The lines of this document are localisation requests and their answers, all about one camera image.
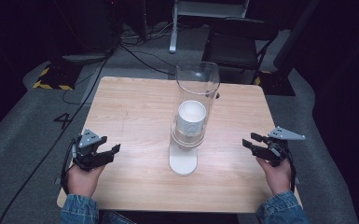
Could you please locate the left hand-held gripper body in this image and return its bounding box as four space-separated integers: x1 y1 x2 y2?
72 128 116 173

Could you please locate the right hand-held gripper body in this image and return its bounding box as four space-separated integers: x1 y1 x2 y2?
253 125 307 168

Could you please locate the white paper cup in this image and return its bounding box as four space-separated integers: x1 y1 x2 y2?
176 99 208 138

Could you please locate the clear tube cup dispenser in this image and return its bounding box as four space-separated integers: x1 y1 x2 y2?
168 61 221 176

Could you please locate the person's right hand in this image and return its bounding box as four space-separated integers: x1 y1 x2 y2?
255 157 293 196

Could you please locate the person's left hand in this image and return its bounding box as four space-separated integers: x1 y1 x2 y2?
65 163 106 199

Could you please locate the person's denim leg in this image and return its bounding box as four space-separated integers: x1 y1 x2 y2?
99 210 136 224

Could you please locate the black chair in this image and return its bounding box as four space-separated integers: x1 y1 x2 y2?
200 18 279 86

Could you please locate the dark cabinet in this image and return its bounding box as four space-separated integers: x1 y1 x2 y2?
82 0 120 54

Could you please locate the white metal stand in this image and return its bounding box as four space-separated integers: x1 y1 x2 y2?
168 0 251 54

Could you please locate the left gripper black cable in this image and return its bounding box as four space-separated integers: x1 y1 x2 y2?
60 139 77 196

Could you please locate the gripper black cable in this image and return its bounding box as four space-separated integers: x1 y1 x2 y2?
60 139 77 196
286 145 297 194

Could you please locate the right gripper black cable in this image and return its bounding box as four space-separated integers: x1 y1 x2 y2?
286 145 297 194

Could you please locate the long black floor cable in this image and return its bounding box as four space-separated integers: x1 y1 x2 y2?
0 50 115 224

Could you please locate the dark pole with base plate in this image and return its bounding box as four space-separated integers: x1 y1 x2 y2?
254 0 322 97

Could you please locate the black yellow striped base plate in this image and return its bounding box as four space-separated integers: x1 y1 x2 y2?
32 63 76 91

